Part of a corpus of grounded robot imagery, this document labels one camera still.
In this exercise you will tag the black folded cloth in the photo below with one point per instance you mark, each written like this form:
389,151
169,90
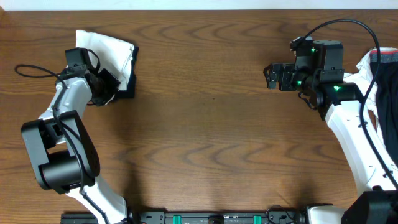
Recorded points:
131,84

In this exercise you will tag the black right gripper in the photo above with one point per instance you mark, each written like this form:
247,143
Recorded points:
285,71

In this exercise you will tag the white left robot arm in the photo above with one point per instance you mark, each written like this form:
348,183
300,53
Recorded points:
61,152

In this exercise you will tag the white printed t-shirt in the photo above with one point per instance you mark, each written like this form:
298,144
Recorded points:
115,54

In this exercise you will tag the dark navy striped garment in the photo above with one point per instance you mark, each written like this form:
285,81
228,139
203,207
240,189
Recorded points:
386,97

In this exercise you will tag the white crumpled garment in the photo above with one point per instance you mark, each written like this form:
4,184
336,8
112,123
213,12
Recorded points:
363,79

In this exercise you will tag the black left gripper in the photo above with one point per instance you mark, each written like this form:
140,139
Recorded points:
112,84

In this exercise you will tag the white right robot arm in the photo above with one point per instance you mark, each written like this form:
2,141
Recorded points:
340,105

